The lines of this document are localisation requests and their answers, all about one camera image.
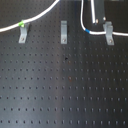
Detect right grey cable clip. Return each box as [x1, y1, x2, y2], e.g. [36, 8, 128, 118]
[103, 21, 114, 45]

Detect grey cable clip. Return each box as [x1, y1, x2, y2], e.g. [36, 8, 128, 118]
[19, 24, 30, 44]
[103, 21, 114, 45]
[61, 21, 67, 44]

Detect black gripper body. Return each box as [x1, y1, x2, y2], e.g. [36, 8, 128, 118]
[90, 0, 106, 24]

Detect left grey cable clip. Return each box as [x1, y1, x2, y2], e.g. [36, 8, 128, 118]
[19, 24, 30, 44]

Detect white cable with blue tape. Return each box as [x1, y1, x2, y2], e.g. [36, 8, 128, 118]
[80, 0, 128, 36]

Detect middle grey cable clip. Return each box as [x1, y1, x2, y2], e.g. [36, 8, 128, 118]
[61, 21, 67, 44]

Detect white cable with green tape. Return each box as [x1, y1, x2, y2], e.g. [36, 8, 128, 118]
[0, 0, 61, 33]

